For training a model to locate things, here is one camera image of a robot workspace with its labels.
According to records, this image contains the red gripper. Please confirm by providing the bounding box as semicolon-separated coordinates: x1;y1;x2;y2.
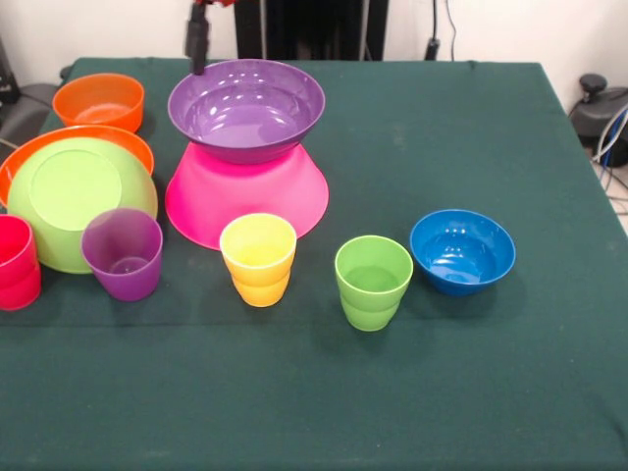
183;0;237;77

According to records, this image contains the purple bowl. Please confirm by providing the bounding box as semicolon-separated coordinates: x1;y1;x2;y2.
167;59;327;166

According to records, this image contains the large pink bowl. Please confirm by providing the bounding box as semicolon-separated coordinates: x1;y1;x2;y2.
164;141;330;251

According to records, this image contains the large orange bowl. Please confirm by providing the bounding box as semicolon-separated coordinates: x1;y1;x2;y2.
0;125;155;207

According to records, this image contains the green bowl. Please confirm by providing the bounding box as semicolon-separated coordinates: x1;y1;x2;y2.
6;136;159;275

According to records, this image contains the small orange bowl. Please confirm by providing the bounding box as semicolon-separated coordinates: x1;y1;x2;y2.
52;73;146;134

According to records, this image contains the purple cup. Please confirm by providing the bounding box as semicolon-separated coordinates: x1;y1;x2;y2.
80;207;164;302

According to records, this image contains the yellow cup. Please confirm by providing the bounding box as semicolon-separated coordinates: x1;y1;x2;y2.
219;213;297;308

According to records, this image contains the pink cup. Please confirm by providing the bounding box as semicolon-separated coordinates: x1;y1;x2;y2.
0;214;42;312

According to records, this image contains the green cup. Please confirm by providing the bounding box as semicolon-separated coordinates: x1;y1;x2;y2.
334;235;414;333

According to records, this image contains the blue bowl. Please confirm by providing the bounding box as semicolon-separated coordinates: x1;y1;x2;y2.
409;208;517;296

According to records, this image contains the dark green tablecloth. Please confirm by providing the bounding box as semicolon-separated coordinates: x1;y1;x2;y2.
0;57;628;471

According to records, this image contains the black wall cable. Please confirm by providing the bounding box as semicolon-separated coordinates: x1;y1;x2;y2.
425;0;458;63

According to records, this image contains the tangle of cables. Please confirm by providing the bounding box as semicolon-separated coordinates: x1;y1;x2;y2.
591;107;628;217

